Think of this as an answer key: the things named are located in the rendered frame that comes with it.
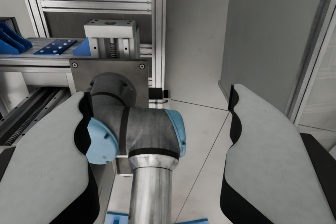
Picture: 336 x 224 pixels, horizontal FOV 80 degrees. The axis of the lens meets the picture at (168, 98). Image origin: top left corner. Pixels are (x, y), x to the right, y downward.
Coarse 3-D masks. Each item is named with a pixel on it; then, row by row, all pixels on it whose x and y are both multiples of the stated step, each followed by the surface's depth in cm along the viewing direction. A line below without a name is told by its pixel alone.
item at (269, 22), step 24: (240, 0) 118; (264, 0) 90; (288, 0) 73; (312, 0) 61; (240, 24) 120; (264, 24) 91; (288, 24) 74; (312, 24) 62; (240, 48) 122; (264, 48) 92; (288, 48) 74; (240, 72) 124; (264, 72) 93; (288, 72) 75; (264, 96) 95; (288, 96) 76
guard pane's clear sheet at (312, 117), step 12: (324, 36) 59; (324, 48) 59; (324, 60) 59; (312, 72) 64; (324, 72) 59; (312, 84) 65; (324, 84) 60; (312, 96) 65; (324, 96) 60; (300, 108) 71; (312, 108) 65; (324, 108) 60; (300, 120) 71; (312, 120) 65; (324, 120) 60; (312, 132) 66; (324, 132) 61; (324, 144) 61
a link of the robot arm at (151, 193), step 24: (144, 120) 45; (168, 120) 46; (144, 144) 42; (168, 144) 43; (144, 168) 41; (168, 168) 43; (144, 192) 39; (168, 192) 40; (144, 216) 37; (168, 216) 38
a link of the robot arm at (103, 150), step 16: (96, 96) 51; (96, 112) 45; (112, 112) 46; (128, 112) 46; (96, 128) 41; (112, 128) 44; (96, 144) 43; (112, 144) 42; (96, 160) 45; (112, 160) 45
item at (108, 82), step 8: (112, 72) 59; (96, 80) 57; (104, 80) 56; (112, 80) 56; (120, 80) 58; (128, 80) 60; (88, 88) 58; (96, 88) 54; (104, 88) 54; (112, 88) 54; (120, 88) 56; (128, 88) 59; (112, 96) 52; (120, 96) 54; (128, 96) 57; (136, 96) 62; (128, 104) 57
